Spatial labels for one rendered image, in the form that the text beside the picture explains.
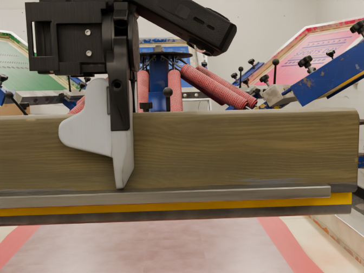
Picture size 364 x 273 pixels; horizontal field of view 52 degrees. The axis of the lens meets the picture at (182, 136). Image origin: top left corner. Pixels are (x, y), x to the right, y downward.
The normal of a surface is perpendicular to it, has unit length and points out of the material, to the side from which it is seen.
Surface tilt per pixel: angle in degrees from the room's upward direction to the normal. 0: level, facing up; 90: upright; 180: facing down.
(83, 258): 0
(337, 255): 0
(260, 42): 90
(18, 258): 0
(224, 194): 90
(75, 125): 85
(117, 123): 87
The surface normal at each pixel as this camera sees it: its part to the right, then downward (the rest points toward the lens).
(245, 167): 0.04, 0.12
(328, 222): -1.00, 0.03
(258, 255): -0.02, -0.99
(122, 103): 0.04, 0.37
